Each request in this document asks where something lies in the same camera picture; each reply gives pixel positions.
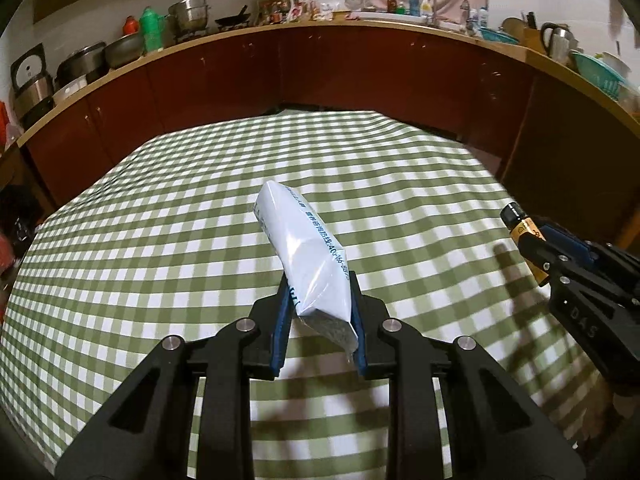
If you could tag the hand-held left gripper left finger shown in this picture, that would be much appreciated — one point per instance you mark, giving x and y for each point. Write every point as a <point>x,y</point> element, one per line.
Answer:
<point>280,340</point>

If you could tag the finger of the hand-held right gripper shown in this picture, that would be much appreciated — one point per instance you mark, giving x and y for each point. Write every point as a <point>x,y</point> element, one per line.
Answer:
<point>542,257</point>
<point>570,247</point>

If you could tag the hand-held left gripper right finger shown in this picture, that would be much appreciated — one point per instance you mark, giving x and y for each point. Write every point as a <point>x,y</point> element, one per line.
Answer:
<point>361,347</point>

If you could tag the orange bottle with black cap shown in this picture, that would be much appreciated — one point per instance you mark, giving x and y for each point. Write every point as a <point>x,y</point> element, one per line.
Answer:
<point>522,229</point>

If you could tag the grey white printed pouch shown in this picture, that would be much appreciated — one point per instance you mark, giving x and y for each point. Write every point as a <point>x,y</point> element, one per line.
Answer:
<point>300,240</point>

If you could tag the wooden side counter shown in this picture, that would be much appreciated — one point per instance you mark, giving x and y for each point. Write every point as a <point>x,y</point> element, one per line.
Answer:
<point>575,135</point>

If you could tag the green white checked tablecloth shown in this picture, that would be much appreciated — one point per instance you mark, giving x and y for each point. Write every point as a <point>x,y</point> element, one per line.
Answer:
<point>175,210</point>

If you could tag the teal plastic colander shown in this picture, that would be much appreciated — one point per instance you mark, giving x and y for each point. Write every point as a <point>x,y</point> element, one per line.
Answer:
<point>597,72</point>

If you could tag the steel kettle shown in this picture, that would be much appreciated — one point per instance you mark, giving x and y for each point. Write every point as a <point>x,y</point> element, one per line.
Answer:
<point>557,40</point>

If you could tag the teal plate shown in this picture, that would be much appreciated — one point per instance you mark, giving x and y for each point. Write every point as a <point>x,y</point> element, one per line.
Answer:
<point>500,36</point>

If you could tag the wooden cutting board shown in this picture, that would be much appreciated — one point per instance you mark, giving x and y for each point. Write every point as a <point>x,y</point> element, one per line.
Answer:
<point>512,27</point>

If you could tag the white plastic bottles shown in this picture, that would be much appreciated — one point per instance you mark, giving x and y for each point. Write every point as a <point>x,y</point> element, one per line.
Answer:
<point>481,17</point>

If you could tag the small steel faucet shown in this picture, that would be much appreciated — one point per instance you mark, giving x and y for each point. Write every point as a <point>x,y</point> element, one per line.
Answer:
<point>466,15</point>

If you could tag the red lower kitchen cabinets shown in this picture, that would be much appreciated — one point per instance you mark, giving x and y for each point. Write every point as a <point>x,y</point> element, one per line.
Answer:
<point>350,70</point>

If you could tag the blue detergent bottle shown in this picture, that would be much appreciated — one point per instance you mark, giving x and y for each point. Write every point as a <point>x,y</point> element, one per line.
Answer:
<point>415,6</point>

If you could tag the pink plastic bag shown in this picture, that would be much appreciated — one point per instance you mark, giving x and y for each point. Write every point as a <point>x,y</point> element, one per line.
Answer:
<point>5,252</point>

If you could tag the black wok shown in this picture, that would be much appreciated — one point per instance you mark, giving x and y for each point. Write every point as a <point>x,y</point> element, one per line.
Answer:
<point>232,20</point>

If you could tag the steel basin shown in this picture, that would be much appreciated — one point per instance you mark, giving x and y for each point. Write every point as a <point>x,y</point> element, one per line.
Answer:
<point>125,51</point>

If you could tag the row of seasoning bottles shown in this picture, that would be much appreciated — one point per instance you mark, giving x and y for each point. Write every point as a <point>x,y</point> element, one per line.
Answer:
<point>290,7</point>

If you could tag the green thermos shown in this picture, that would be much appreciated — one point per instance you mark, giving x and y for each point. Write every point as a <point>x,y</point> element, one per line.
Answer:
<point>151,30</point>

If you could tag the steel steamer pot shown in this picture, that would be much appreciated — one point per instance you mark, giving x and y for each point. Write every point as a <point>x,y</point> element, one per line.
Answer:
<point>189,15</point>

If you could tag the black electric cooker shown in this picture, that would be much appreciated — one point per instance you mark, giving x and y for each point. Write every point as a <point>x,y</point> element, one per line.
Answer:
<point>80,65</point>

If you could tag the red thermos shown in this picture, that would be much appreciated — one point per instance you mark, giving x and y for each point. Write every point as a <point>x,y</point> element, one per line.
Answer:
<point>131,26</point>

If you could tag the steel rice cooker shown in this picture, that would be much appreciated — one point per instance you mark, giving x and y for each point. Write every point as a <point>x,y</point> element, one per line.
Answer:
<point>32,85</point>

